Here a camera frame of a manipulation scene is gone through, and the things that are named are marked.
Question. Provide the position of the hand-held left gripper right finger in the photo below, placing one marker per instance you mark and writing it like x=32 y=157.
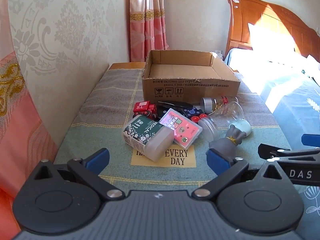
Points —
x=218 y=162

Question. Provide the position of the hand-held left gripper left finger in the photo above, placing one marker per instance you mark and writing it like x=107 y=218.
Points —
x=98 y=158

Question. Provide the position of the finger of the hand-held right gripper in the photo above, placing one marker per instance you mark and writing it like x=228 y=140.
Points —
x=285 y=152
x=311 y=139

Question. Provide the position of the clear glass jar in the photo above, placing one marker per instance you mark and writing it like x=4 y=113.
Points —
x=208 y=128

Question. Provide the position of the light blue earbuds case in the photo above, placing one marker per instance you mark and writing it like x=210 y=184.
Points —
x=246 y=128

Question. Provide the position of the pink plastic card case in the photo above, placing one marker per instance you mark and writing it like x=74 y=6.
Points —
x=181 y=127

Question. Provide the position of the green white medical box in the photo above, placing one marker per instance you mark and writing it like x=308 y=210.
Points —
x=147 y=136

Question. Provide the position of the brown cardboard box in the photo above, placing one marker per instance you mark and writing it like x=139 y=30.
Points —
x=190 y=80

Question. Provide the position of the black toy car red wheels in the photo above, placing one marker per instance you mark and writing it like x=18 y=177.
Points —
x=192 y=113

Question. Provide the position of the capsule bottle silver cap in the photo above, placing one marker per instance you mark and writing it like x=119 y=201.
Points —
x=215 y=103

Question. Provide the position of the black glasses case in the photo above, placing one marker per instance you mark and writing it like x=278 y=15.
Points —
x=175 y=104

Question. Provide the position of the black flat case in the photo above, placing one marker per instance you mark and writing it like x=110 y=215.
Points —
x=162 y=112

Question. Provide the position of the pink orange gold patterned cloth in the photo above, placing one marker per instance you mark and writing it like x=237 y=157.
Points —
x=17 y=110

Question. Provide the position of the wooden bedside table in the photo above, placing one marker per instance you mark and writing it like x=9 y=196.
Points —
x=125 y=66

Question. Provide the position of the wooden bed headboard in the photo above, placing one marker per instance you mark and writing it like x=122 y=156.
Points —
x=270 y=22

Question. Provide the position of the pink curtain with gold band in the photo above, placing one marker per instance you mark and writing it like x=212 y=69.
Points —
x=147 y=20

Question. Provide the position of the white wall outlet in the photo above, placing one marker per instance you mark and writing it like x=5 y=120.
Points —
x=219 y=53

